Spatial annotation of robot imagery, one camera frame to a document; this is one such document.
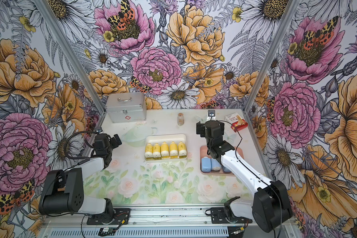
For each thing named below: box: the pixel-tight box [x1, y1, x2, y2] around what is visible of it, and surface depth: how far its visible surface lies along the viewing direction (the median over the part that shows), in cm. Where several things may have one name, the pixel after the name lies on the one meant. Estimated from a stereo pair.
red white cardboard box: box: [225, 112, 248, 133], surface depth 111 cm
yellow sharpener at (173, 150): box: [169, 141, 179, 159], surface depth 93 cm
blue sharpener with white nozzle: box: [211, 157, 222, 172], surface depth 86 cm
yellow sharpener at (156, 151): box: [152, 142, 162, 161], surface depth 92 cm
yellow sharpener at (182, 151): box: [178, 141, 187, 159], surface depth 93 cm
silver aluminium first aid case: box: [105, 92, 147, 124], surface depth 111 cm
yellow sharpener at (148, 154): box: [144, 142, 154, 161], surface depth 92 cm
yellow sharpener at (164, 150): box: [160, 141, 171, 159], surface depth 93 cm
